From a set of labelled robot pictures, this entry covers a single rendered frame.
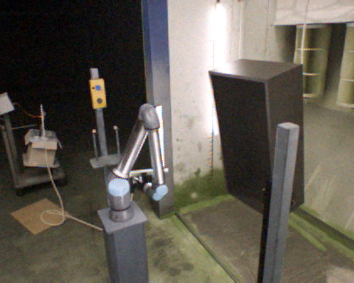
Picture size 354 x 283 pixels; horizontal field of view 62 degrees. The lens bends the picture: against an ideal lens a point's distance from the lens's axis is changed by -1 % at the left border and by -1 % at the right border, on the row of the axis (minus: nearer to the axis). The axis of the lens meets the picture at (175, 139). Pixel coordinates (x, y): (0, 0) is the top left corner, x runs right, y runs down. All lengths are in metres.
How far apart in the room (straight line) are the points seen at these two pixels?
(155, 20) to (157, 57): 0.31
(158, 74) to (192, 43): 0.44
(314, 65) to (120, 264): 2.58
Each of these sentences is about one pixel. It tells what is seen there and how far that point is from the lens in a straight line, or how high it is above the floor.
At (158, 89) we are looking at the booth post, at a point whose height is 1.43.
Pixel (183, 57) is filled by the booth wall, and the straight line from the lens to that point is 2.89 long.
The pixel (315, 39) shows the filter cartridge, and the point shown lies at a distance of 3.33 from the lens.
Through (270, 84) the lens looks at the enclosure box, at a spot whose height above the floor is 1.60.
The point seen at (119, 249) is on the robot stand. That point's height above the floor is 0.46.
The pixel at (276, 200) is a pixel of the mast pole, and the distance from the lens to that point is 1.07.
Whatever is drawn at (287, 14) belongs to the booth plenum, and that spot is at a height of 2.07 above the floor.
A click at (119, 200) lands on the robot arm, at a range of 2.17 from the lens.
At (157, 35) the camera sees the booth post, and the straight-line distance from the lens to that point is 2.77.
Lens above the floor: 1.92
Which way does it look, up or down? 20 degrees down
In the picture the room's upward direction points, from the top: 2 degrees counter-clockwise
